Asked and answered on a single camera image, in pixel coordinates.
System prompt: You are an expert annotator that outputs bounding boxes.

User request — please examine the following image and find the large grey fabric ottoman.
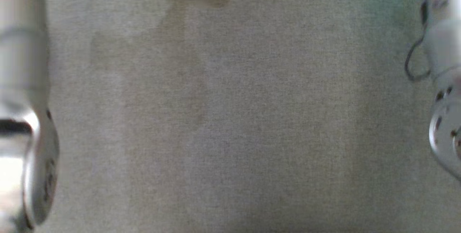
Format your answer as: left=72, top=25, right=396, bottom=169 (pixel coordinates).
left=0, top=0, right=461, bottom=233

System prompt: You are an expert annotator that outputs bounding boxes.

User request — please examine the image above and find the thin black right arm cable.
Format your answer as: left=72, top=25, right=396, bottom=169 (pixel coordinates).
left=404, top=0, right=433, bottom=82

